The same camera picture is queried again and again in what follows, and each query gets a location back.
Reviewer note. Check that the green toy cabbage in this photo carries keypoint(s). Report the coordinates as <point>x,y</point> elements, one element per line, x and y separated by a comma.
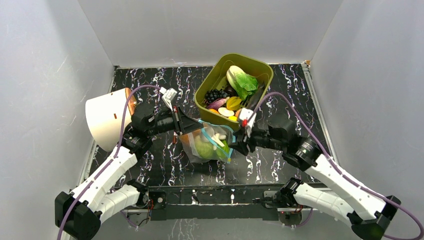
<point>205,149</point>

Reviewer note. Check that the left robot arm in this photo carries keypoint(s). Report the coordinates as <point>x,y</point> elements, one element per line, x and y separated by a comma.
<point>81,212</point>

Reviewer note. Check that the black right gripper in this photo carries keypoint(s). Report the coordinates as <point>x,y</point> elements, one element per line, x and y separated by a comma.
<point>247,139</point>

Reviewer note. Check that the orange toy fruit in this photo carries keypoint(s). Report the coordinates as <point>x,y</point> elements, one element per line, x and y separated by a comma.
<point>214,111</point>

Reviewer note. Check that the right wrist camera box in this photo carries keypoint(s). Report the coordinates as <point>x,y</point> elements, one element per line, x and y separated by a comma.
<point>246,118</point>

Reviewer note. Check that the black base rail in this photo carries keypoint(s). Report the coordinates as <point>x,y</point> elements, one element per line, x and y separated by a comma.
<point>215,202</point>

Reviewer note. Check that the clear zip top bag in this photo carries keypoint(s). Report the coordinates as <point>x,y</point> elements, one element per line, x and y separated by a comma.
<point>210,128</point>

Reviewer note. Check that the white toy mushroom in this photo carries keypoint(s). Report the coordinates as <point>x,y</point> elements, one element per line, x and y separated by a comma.
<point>215,138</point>

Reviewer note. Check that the toy pineapple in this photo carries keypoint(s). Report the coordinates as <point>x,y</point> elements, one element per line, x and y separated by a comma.
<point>190,141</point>

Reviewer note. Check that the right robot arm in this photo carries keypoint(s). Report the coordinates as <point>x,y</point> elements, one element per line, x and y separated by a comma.
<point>368,216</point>

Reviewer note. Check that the toy mushroom half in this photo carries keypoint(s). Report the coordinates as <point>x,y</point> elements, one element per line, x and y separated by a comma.
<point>226,112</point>

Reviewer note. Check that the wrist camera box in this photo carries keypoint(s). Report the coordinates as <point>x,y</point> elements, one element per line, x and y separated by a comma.
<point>168,96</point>
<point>246,118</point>

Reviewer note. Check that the dark purple toy plum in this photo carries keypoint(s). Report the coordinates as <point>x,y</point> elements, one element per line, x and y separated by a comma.
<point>230,91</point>

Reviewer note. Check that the red and white pen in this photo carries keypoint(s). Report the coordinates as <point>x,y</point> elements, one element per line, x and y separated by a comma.
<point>175,138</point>

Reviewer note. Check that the black toy grapes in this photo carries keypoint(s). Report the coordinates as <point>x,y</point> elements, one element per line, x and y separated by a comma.
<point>215,94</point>

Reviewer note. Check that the yellow toy star fruit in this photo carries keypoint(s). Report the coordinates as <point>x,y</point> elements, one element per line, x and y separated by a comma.
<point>233,103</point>

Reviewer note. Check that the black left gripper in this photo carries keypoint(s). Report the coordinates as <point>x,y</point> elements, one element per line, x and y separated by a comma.
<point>183,125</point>

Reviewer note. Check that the toy peach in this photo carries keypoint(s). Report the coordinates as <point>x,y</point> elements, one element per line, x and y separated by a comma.
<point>237,113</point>

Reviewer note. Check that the green toy star fruit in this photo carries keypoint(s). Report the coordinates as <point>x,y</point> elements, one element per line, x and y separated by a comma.
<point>223,154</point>

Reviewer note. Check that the olive green plastic bin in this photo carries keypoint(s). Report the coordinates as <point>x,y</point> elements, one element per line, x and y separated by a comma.
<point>216,79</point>

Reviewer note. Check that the toy napa cabbage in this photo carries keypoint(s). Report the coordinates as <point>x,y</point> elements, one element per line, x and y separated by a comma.
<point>244,84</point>

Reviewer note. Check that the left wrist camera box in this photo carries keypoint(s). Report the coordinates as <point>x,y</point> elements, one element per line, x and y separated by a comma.
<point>168,96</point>

